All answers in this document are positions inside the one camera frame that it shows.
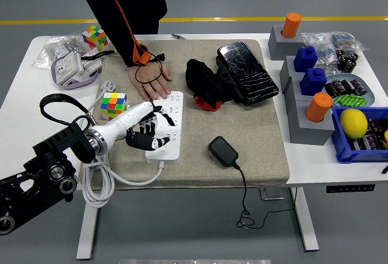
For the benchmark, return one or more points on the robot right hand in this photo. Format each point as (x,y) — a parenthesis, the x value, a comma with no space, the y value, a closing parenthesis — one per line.
(385,168)

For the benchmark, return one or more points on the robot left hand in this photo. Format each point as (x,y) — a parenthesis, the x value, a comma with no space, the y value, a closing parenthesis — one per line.
(127,119)

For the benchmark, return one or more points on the person's right hand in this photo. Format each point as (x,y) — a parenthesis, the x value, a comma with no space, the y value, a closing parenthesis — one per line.
(151,86)

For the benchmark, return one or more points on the person's right forearm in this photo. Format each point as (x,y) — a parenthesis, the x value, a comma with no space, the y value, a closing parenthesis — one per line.
(124,42)

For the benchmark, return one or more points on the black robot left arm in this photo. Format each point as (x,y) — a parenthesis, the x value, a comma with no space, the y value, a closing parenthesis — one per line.
(54,145)

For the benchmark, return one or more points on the white-bodied puzzle cube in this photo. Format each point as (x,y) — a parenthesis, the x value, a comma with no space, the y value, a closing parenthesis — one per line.
(113,104)

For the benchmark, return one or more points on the small yellow object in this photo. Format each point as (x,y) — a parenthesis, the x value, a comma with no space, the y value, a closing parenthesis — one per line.
(386,139)

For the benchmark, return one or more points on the black capacitors in bin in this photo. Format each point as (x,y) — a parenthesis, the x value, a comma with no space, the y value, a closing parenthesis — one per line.
(374,136)

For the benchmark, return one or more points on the blue plastic bin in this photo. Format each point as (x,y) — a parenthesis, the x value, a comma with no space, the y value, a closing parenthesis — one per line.
(348,154)

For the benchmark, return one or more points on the black table control panel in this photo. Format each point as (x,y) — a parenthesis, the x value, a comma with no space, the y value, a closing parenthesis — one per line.
(350,188)

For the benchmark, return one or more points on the black cloth with orange trim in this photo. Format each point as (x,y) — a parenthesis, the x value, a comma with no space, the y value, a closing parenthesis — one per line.
(200,76)

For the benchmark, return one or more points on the yellow lemon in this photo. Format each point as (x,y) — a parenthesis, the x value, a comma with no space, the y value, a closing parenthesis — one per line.
(353,123)

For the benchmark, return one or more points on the lilac plastic tray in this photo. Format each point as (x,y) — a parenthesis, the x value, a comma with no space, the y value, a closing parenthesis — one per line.
(75,86)

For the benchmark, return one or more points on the black plastic stand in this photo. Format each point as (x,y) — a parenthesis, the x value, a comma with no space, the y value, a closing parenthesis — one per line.
(225,74)

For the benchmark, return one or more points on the pale grey plate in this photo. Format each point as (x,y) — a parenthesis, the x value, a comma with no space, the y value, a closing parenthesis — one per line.
(370,95)

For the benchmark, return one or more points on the colourful puzzle cube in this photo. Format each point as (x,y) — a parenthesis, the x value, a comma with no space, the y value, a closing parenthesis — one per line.
(95,36)

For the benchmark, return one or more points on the green batteries pile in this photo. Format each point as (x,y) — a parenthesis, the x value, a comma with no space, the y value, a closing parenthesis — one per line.
(351,100)

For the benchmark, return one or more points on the grey block with round hole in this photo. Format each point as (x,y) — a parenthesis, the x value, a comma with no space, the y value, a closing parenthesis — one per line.
(282,48)
(309,132)

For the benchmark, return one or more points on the orange cylinder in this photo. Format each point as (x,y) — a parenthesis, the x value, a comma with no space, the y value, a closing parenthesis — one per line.
(291,24)
(318,107)

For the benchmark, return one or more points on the black capacitors on plate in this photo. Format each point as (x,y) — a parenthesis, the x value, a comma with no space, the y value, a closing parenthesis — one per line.
(342,86)

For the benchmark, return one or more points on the white table leg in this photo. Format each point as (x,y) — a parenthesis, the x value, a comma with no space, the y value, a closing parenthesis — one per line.
(304,221)
(86,230)

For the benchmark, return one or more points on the black glossy rectangular case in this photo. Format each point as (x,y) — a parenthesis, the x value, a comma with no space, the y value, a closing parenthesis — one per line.
(248,69)

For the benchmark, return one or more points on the grey-brown fabric mat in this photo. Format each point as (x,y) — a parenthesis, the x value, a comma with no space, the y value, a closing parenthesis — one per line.
(242,124)

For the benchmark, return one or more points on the clear bag of parts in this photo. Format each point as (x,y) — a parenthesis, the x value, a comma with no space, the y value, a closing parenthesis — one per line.
(54,48)

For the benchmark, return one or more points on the blue peg block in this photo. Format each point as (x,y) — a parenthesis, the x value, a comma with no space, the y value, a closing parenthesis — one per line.
(313,82)
(306,59)

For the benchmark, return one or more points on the cluster of black capacitors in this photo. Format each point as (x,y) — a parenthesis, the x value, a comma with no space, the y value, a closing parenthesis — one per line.
(347,59)

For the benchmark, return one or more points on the grey block with square hole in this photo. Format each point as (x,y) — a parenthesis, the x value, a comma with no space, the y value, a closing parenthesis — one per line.
(292,91)
(286,73)

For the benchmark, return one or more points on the clear bag of blue resistors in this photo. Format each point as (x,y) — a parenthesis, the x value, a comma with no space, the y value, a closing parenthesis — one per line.
(322,51)

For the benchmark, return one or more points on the clear bag of blue rolls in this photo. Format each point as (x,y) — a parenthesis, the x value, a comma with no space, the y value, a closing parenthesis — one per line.
(345,40)

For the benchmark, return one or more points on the metal under-table bracket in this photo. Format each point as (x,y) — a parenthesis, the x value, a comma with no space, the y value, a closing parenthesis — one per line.
(268,193)

